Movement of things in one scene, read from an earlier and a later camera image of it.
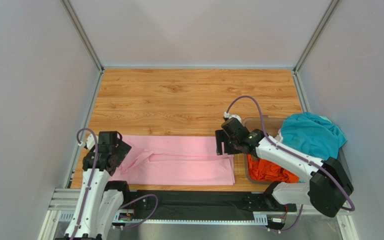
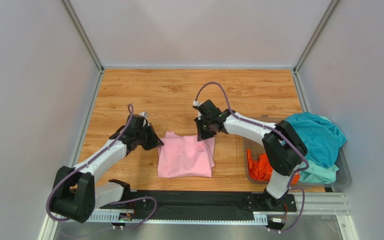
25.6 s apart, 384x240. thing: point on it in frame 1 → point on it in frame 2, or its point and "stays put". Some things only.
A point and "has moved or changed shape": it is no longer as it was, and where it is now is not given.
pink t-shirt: [174, 160] has moved or changed shape
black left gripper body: [122, 150] → [141, 135]
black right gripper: [225, 144] → [203, 129]
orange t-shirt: [260, 170] stays put
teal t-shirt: [314, 134] stays put
